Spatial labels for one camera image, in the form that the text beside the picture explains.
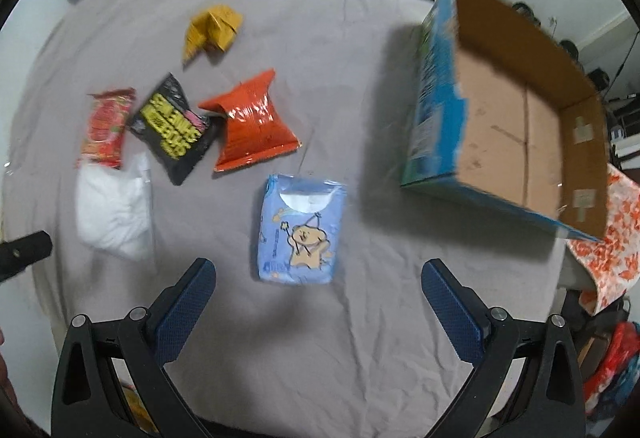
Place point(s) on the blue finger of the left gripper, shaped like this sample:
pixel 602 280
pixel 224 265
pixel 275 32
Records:
pixel 17 255

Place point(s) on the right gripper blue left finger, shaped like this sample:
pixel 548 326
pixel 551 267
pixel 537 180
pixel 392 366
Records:
pixel 173 315

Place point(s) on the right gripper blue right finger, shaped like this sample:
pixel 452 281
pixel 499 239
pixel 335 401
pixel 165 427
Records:
pixel 462 314

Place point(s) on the white soft bag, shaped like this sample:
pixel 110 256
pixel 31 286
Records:
pixel 114 208

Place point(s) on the blue cartoon tissue pack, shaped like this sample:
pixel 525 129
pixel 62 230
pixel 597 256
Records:
pixel 299 229

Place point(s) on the red snack packet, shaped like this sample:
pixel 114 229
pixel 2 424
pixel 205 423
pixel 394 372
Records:
pixel 105 130

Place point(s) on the black yellow wipes packet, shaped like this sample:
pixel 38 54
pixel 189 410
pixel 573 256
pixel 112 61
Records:
pixel 177 135

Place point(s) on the orange snack bag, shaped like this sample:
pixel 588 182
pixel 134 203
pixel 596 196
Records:
pixel 254 131

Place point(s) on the yellow snack packet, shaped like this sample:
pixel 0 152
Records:
pixel 214 28

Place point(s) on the orange white floral cloth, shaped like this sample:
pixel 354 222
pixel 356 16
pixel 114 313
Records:
pixel 613 263

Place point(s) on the open cardboard box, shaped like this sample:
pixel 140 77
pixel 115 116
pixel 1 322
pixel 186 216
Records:
pixel 505 119

